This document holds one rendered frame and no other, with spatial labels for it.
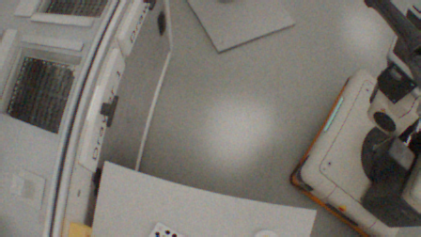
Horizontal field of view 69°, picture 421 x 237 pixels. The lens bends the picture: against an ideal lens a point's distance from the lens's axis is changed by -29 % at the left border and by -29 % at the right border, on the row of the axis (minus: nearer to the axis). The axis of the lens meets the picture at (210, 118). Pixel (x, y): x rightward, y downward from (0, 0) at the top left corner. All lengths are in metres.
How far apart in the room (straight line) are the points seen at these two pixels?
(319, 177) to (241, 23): 0.86
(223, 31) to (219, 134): 0.49
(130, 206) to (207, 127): 0.89
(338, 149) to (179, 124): 0.73
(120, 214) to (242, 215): 0.31
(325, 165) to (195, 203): 0.71
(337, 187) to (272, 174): 0.39
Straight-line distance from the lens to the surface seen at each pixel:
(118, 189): 1.03
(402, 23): 0.79
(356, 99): 1.71
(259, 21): 2.01
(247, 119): 1.84
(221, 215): 1.01
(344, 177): 1.61
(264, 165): 1.81
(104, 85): 0.92
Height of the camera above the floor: 1.77
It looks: 75 degrees down
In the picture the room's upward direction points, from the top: 6 degrees clockwise
